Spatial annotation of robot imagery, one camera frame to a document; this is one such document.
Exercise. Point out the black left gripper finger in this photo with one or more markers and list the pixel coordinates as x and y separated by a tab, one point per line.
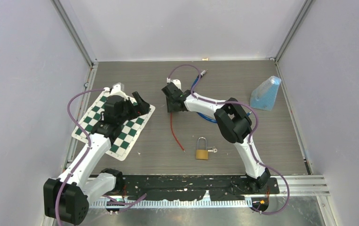
132	110
142	107

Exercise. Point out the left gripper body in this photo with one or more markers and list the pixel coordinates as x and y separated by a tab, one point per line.
125	115

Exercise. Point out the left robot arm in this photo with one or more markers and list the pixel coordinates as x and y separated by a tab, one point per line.
111	124

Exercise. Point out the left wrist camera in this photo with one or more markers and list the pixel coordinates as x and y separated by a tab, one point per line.
118	89

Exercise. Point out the blue mesh bag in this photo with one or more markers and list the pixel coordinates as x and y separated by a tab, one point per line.
264	96

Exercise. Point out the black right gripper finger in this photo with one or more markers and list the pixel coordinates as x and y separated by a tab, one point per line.
181	106
170	106

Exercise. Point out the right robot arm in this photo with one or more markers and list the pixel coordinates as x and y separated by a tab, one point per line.
233	122

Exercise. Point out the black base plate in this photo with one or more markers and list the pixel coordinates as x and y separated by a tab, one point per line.
192	187

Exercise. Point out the brass padlock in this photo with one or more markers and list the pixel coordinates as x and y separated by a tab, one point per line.
201	149

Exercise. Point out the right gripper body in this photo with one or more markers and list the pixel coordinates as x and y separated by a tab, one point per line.
169	101

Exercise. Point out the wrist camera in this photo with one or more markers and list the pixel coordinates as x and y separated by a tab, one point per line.
177	83
118	89

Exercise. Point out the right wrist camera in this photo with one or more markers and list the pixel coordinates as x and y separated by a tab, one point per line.
177	83

